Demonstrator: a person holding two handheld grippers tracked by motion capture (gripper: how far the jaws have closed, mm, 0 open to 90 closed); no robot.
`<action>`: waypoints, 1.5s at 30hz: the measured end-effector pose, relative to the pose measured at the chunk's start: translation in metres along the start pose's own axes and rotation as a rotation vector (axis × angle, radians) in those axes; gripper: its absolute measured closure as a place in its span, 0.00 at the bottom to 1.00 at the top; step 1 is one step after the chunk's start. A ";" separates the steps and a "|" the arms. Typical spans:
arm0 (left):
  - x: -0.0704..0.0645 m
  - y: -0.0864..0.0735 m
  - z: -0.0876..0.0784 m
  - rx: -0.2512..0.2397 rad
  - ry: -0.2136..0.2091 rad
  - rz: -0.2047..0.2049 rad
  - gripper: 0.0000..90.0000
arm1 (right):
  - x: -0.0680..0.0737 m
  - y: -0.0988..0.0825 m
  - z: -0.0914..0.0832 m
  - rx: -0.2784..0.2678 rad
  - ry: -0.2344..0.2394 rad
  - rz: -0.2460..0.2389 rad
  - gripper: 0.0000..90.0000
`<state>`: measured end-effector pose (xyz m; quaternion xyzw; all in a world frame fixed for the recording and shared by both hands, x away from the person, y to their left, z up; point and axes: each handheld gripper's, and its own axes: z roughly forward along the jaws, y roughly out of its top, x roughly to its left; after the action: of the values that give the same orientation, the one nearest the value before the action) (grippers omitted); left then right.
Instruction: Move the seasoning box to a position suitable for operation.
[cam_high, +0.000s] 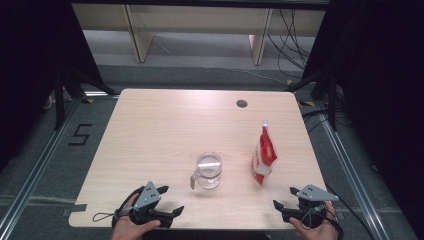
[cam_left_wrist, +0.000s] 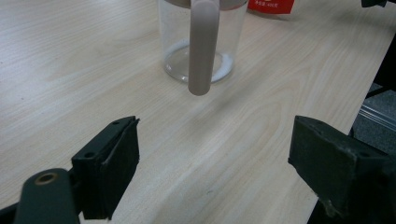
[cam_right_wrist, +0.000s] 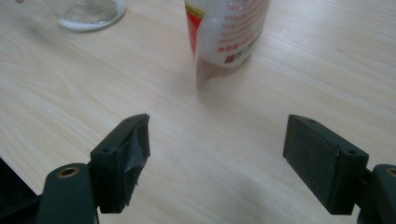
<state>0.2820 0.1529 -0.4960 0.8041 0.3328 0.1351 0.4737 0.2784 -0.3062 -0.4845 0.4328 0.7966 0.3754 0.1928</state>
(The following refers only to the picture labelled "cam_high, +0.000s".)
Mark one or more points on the dark round table grommet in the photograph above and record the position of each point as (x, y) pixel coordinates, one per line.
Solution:
(242, 103)

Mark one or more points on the black curtain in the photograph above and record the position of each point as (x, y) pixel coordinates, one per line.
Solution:
(26, 50)
(383, 66)

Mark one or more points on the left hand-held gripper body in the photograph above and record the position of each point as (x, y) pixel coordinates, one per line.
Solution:
(148, 195)

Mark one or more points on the yellow black tape piece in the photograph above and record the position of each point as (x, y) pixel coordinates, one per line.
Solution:
(88, 100)
(307, 103)

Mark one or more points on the small yellow tape piece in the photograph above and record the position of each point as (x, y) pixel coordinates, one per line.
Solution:
(289, 81)

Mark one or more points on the black metal stand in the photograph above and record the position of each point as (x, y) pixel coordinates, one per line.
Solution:
(331, 100)
(59, 100)

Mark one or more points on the beige wooden furniture frame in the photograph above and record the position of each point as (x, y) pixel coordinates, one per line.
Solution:
(200, 20)

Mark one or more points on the red and white spouted pouch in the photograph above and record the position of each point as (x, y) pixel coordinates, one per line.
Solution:
(265, 150)

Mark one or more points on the person's right hand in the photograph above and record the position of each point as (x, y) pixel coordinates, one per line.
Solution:
(320, 233)

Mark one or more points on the clear glass jar with lid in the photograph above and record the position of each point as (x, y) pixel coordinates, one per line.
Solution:
(208, 173)

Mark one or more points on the grey tape strip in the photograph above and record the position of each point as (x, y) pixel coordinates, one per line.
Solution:
(78, 208)

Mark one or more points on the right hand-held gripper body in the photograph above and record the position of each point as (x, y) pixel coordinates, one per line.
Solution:
(313, 192)

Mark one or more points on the metal floor rail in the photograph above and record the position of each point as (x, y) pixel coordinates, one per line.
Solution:
(35, 173)
(349, 173)

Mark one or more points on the person's left hand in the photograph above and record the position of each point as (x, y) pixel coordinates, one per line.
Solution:
(125, 228)

